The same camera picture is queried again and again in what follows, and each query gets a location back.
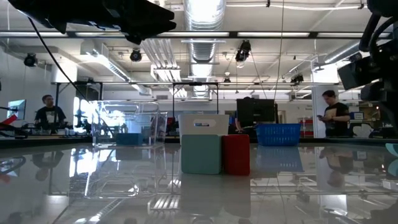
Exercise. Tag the white plastic bin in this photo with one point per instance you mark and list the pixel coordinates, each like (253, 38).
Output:
(186, 123)

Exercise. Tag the large light teal block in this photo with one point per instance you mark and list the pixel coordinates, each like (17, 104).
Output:
(201, 154)

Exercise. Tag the red flat strip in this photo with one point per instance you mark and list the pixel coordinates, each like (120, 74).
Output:
(9, 119)

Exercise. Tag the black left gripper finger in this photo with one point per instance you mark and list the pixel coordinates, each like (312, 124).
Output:
(160, 14)
(160, 27)

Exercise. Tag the black overhead light bar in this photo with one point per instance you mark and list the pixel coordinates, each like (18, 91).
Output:
(233, 35)

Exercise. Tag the small lit monitor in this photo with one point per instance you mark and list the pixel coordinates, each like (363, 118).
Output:
(17, 109)

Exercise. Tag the blue rectangular block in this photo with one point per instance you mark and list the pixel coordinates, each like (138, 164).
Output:
(124, 139)

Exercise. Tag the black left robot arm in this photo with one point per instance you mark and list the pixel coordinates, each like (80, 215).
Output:
(62, 12)

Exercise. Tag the short red block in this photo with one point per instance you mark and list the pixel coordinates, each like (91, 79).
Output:
(236, 155)

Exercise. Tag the clear plastic bin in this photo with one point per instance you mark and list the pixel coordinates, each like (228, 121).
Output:
(99, 124)

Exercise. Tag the white building column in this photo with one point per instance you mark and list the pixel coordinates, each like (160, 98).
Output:
(325, 77)

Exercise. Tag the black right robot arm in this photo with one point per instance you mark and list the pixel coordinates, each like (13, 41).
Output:
(385, 6)

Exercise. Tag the blue plastic basket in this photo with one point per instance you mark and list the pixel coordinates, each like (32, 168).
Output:
(278, 135)

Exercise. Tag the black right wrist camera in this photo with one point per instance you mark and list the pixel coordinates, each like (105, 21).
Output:
(354, 73)

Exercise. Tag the silver ceiling air duct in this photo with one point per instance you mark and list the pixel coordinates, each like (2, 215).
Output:
(203, 49)

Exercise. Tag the large black monitor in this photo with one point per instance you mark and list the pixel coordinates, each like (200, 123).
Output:
(256, 110)

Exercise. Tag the person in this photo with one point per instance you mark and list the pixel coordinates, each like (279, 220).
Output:
(337, 115)
(49, 115)
(234, 121)

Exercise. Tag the black workstation frame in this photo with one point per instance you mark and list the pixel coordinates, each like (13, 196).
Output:
(195, 83)
(77, 83)

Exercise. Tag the red storage shelf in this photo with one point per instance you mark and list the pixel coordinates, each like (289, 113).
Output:
(308, 122)

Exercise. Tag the black ceiling spotlight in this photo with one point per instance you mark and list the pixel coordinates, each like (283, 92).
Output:
(356, 57)
(136, 56)
(242, 53)
(30, 60)
(297, 78)

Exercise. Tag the blue storage bin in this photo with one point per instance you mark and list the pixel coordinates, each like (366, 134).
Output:
(357, 116)

